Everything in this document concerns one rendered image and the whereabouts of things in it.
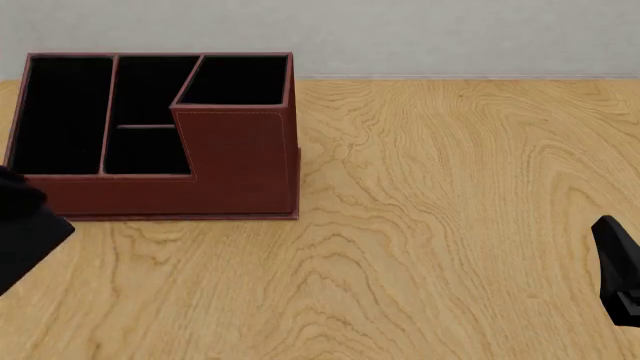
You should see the red-brown desk caddy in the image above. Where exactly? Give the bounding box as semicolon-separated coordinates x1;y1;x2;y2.
2;51;302;222

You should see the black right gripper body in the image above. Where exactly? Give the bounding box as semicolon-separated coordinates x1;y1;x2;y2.
599;287;640;328

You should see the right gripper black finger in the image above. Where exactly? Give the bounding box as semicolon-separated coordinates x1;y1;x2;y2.
590;214;640;298

